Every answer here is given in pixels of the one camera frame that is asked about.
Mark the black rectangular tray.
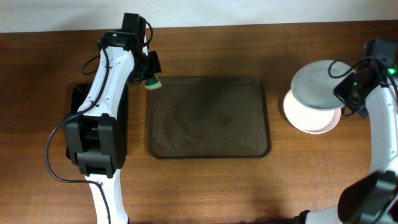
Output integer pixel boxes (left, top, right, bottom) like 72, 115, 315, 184
66, 83, 129, 161

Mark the white plate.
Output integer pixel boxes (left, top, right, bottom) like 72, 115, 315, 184
282, 90, 341, 134
285, 110, 341, 134

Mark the pale blue plate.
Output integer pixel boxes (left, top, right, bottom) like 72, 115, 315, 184
290, 60, 350, 111

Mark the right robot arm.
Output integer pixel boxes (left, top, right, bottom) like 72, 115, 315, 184
294, 68, 397, 224

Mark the brown plastic serving tray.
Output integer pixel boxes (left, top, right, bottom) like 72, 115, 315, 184
148, 77, 272, 159

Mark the green and yellow sponge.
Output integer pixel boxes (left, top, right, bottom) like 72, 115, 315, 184
144, 77, 162, 90

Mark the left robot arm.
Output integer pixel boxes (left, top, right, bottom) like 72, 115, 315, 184
60, 30, 161, 223

